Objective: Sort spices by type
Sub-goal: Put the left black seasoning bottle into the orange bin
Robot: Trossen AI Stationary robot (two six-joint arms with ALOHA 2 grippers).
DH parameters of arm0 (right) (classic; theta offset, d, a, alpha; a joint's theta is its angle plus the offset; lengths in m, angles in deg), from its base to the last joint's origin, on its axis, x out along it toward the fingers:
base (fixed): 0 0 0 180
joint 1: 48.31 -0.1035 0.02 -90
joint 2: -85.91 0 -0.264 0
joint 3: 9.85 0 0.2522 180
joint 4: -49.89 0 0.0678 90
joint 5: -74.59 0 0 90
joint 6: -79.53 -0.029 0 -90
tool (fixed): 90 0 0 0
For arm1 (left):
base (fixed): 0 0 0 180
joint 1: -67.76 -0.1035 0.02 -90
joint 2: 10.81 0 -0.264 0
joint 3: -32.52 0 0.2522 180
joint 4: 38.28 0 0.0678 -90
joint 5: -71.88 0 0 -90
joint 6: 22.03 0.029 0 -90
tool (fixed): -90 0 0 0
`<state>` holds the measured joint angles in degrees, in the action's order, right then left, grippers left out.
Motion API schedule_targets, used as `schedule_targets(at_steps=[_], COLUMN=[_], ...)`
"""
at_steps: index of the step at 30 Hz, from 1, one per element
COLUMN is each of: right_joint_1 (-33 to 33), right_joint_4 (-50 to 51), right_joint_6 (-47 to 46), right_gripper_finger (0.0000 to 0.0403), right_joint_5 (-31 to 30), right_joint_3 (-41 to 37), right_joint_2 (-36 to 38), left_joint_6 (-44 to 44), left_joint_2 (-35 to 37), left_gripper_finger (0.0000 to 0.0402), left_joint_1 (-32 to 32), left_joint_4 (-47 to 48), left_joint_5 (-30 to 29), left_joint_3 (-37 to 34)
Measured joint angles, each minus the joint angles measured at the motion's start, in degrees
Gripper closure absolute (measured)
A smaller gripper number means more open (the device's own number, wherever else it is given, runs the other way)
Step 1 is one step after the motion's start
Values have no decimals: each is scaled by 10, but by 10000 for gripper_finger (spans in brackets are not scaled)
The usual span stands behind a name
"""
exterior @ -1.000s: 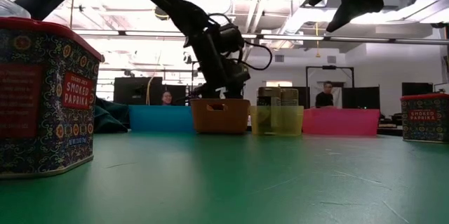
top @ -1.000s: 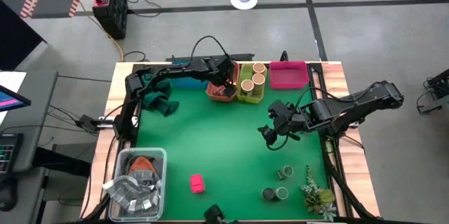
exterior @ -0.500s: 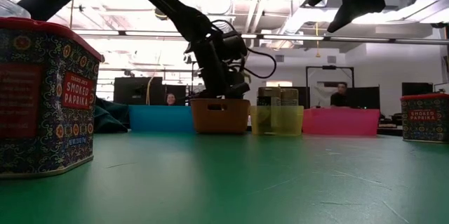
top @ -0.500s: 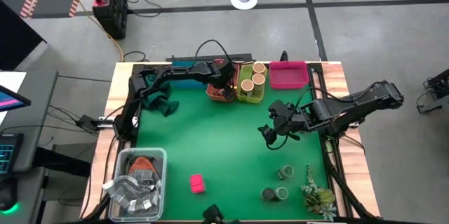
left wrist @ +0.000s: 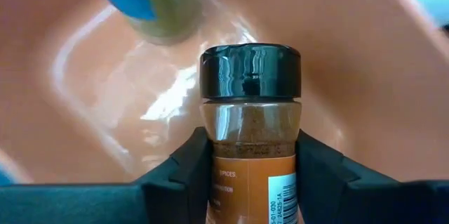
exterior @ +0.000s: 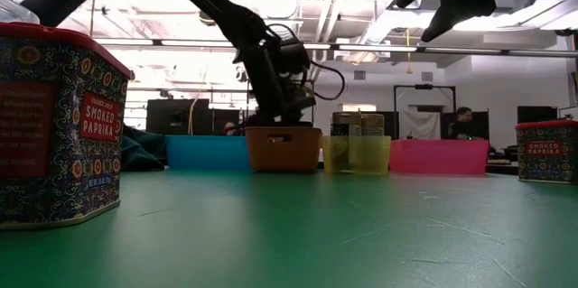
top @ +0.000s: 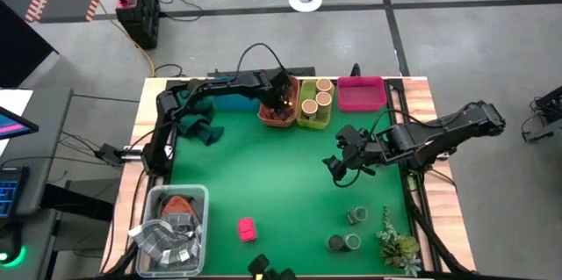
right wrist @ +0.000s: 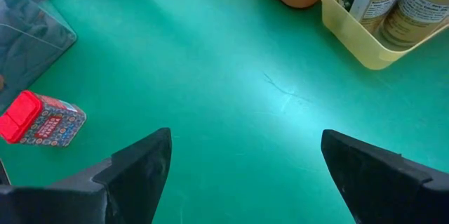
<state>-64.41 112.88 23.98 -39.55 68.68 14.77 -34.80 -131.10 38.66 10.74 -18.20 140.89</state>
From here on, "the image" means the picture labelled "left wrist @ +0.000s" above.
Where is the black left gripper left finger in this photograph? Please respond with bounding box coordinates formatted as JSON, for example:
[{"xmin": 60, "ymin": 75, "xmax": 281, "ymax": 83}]
[{"xmin": 0, "ymin": 126, "xmax": 214, "ymax": 224}]

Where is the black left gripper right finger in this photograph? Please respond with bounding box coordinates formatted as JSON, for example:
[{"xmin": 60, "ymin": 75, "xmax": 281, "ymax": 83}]
[{"xmin": 295, "ymin": 129, "xmax": 449, "ymax": 224}]

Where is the brown spice bottle black cap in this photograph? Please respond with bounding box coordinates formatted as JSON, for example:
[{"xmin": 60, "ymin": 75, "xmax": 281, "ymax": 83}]
[{"xmin": 199, "ymin": 42, "xmax": 302, "ymax": 224}]

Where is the green herb bottle black cap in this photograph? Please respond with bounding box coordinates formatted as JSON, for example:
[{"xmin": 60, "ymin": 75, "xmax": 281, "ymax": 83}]
[{"xmin": 83, "ymin": 0, "xmax": 205, "ymax": 46}]

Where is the orange plastic bin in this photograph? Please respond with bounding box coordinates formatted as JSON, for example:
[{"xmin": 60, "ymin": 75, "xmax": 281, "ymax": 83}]
[{"xmin": 0, "ymin": 0, "xmax": 449, "ymax": 187}]

